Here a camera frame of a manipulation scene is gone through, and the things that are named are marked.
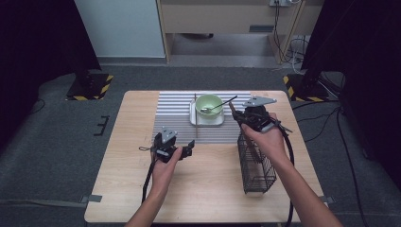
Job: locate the black curtain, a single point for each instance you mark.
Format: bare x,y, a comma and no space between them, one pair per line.
34,47
362,47

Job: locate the person's right hand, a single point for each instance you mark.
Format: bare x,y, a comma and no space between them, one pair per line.
271,143

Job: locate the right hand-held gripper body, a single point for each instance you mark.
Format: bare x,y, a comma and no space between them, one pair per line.
259,115

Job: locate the grey tape piece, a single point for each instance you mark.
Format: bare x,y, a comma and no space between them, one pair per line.
327,200
92,198

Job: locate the brown wooden chopstick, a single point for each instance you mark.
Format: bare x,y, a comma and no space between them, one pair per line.
233,108
195,126

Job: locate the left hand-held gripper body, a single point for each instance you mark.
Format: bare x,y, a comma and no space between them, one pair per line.
167,138

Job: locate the beige wooden cabinet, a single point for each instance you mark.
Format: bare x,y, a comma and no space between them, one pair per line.
220,15

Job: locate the person's left hand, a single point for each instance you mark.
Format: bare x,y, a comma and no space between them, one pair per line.
164,175

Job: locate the white square plate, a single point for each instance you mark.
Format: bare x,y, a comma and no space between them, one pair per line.
205,121

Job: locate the grey power strip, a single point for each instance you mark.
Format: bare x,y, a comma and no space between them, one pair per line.
279,2

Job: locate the grey striped placemat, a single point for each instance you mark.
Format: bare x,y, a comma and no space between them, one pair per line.
173,110

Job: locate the green bowl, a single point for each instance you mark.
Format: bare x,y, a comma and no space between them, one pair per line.
209,105

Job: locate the black stand base hazard stripes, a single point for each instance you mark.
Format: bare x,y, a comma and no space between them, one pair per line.
305,90
90,88

